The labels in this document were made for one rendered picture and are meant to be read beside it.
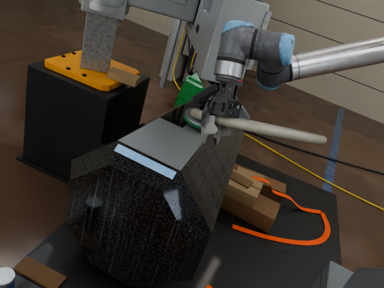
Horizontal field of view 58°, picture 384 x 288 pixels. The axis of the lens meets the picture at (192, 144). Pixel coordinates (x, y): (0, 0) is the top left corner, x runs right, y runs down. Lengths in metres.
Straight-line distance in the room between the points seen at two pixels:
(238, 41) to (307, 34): 5.63
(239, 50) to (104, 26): 1.44
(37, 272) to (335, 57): 1.71
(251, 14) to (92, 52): 1.14
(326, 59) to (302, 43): 5.48
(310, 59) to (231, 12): 0.61
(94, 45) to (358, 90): 5.19
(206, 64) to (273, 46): 0.73
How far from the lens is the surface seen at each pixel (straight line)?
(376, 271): 1.15
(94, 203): 1.79
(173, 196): 1.55
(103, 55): 2.43
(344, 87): 6.76
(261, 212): 2.68
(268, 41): 1.06
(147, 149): 1.62
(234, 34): 1.07
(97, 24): 2.38
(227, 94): 1.06
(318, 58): 1.22
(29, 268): 2.09
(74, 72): 2.38
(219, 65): 1.07
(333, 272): 1.36
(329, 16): 6.63
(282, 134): 1.06
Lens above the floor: 1.65
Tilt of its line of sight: 28 degrees down
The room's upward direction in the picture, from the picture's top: 18 degrees clockwise
